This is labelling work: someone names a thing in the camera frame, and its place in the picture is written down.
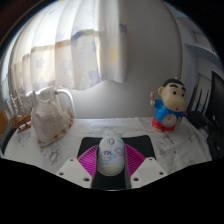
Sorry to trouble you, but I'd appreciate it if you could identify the white cartoon-print computer mouse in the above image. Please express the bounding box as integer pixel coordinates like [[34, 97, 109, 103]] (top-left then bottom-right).
[[96, 134, 126, 177]]

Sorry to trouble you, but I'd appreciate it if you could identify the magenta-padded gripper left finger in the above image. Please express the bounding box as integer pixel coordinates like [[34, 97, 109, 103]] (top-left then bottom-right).
[[55, 146, 101, 189]]

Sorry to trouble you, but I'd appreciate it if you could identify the orange wooden chair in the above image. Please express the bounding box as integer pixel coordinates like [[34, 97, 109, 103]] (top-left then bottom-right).
[[0, 109, 8, 136]]

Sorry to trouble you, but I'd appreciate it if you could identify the white radiator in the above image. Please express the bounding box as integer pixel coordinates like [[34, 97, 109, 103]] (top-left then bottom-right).
[[19, 85, 77, 119]]

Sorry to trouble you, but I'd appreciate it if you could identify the black computer monitor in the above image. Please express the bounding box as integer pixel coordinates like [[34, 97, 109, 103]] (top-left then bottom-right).
[[204, 70, 224, 134]]

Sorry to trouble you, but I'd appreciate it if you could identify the small black box device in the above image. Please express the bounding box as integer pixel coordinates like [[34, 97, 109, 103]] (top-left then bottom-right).
[[206, 131, 224, 161]]

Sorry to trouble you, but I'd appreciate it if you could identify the white sheer star-print curtain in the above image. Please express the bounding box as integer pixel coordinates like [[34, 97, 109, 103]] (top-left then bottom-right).
[[1, 0, 129, 98]]

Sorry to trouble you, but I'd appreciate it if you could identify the white wall shelf unit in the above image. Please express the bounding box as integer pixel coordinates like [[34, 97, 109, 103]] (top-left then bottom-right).
[[176, 16, 224, 68]]

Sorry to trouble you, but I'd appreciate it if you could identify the black router with antennas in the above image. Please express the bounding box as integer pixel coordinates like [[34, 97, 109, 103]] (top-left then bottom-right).
[[185, 84, 212, 130]]

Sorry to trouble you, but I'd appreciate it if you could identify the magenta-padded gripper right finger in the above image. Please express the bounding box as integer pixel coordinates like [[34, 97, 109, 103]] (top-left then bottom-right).
[[123, 146, 168, 190]]

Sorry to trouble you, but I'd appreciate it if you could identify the white printed tablecloth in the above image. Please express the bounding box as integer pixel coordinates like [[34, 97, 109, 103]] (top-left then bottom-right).
[[2, 116, 214, 178]]

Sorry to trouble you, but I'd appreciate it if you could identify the large white conch shell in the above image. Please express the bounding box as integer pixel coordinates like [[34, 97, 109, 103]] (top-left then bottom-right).
[[30, 90, 75, 148]]

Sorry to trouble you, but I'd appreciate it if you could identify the cartoon boy figurine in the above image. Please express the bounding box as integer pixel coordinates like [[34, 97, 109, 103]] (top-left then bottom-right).
[[149, 77, 188, 133]]

